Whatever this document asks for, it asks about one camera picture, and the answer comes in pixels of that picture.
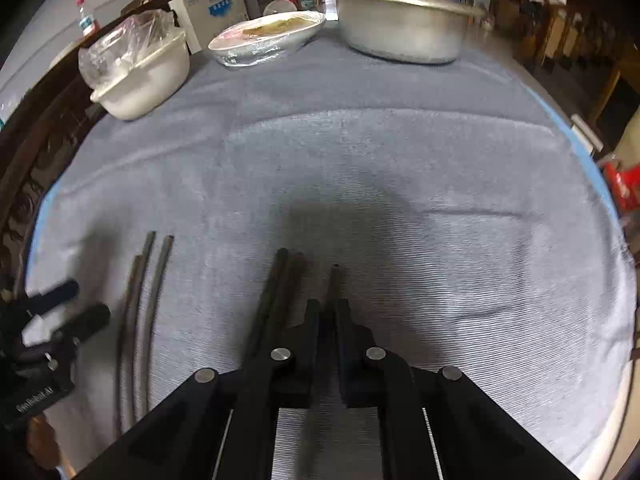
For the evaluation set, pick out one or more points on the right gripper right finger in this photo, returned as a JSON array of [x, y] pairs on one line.
[[364, 382]]

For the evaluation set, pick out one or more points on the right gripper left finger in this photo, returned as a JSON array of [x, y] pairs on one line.
[[295, 374]]

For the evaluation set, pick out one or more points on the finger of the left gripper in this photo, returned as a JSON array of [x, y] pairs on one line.
[[81, 327], [55, 294]]

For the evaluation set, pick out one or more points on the dark carved wooden sideboard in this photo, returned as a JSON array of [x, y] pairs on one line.
[[39, 141]]

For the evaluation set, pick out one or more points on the grey table cloth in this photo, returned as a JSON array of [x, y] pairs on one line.
[[473, 228]]

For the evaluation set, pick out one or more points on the white bowl with plastic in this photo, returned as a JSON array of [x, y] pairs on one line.
[[137, 66]]

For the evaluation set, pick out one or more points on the plastic water bottle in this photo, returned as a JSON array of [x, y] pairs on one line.
[[87, 23]]

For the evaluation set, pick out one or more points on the patterned bowl with food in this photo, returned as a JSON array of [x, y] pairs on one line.
[[264, 39]]

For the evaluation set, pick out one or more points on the white chest freezer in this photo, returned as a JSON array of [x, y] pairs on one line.
[[203, 20]]

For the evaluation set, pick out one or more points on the aluminium pot with lid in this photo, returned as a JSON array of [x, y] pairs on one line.
[[410, 31]]

